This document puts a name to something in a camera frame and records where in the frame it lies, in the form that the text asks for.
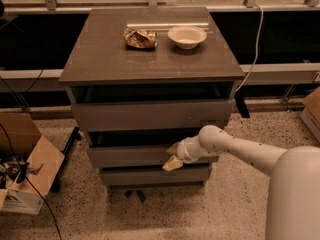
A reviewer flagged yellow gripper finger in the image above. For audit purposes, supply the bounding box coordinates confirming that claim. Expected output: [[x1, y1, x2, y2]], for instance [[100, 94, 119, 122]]
[[166, 142, 179, 155], [162, 155, 183, 171]]

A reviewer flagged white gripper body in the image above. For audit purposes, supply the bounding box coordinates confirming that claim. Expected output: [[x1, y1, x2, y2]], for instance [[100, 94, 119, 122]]
[[177, 137, 199, 163]]

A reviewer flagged grey drawer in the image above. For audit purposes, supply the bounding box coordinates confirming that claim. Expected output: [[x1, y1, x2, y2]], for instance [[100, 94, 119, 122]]
[[72, 100, 234, 131], [87, 144, 220, 169]]

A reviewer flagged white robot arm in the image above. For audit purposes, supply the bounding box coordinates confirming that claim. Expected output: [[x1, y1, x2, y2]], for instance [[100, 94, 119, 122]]
[[163, 125, 320, 240]]

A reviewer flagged grey top drawer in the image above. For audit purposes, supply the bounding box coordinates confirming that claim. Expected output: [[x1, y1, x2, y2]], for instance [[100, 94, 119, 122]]
[[72, 100, 234, 131]]

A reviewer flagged grey drawer cabinet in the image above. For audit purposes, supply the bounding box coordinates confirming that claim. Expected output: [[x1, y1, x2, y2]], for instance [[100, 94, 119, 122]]
[[59, 7, 244, 189]]

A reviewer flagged black stand leg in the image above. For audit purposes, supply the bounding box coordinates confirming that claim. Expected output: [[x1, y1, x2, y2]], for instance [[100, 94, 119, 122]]
[[51, 127, 81, 193]]

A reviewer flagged white bowl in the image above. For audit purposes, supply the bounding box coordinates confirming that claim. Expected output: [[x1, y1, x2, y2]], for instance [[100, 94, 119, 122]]
[[167, 26, 207, 50]]

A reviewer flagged crumpled chip bag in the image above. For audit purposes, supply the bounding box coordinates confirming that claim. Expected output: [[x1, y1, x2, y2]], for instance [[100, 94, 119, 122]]
[[123, 28, 157, 49]]

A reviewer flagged cardboard box right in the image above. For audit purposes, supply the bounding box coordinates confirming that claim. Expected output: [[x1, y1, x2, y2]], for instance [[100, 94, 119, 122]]
[[300, 87, 320, 142]]

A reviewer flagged open cardboard box left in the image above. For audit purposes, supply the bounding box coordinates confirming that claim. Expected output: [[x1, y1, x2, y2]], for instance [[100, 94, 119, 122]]
[[0, 113, 64, 215]]

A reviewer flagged black cable on floor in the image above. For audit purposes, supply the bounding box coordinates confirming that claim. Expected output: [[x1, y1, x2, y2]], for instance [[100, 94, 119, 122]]
[[0, 122, 64, 240]]

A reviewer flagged white cable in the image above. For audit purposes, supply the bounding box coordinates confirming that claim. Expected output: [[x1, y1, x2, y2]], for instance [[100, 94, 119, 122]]
[[234, 3, 265, 94]]

